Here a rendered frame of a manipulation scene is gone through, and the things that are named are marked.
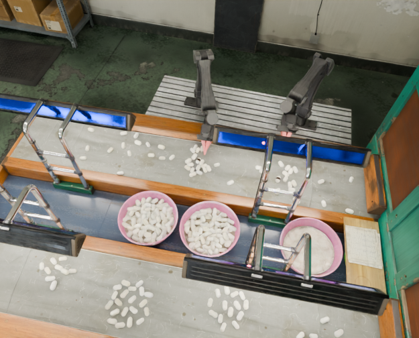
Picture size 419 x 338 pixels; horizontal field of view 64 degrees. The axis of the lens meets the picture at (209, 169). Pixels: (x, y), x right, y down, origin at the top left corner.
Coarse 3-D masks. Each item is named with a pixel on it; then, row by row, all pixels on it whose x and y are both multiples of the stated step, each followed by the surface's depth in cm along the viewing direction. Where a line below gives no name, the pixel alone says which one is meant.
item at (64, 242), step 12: (12, 228) 109; (24, 228) 109; (36, 228) 110; (48, 228) 114; (0, 240) 112; (12, 240) 111; (24, 240) 110; (36, 240) 110; (48, 240) 109; (60, 240) 108; (72, 240) 107; (60, 252) 110; (72, 252) 109
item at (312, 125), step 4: (300, 116) 192; (296, 120) 195; (300, 120) 193; (304, 120) 193; (308, 120) 199; (312, 120) 199; (296, 124) 196; (300, 124) 195; (304, 124) 196; (308, 124) 197; (312, 124) 197; (316, 124) 197; (304, 128) 196; (308, 128) 195; (312, 128) 195; (316, 128) 195
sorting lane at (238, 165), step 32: (32, 128) 182; (96, 128) 184; (32, 160) 170; (64, 160) 171; (96, 160) 171; (128, 160) 171; (160, 160) 172; (192, 160) 172; (224, 160) 173; (256, 160) 173; (288, 160) 174; (224, 192) 162; (256, 192) 162; (320, 192) 163; (352, 192) 163
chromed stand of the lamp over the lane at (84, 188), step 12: (36, 108) 139; (72, 108) 139; (24, 120) 136; (24, 132) 135; (60, 132) 132; (36, 144) 142; (60, 156) 145; (72, 156) 144; (48, 168) 155; (60, 168) 155; (60, 180) 167; (84, 180) 159; (84, 192) 167
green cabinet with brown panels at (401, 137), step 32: (416, 96) 138; (384, 128) 162; (416, 128) 134; (384, 160) 158; (416, 160) 130; (416, 192) 124; (416, 224) 122; (416, 256) 119; (416, 288) 116; (416, 320) 114
